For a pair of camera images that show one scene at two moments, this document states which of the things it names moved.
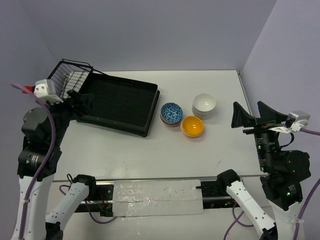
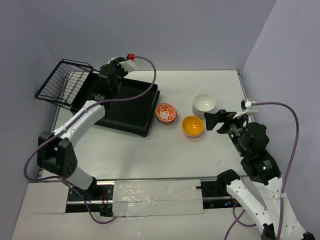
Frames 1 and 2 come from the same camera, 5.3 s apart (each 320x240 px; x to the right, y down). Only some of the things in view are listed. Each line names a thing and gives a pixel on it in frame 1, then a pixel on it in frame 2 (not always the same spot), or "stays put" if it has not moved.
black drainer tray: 126,105 stays put
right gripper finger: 240,118 -> 220,116
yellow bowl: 192,125 stays put
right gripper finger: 267,112 -> 211,123
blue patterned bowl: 171,113 -> 120,59
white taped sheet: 158,197 stays put
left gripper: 75,104 -> 110,80
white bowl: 204,102 stays put
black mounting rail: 100,199 stays put
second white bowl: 201,112 stays put
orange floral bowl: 173,125 -> 166,113
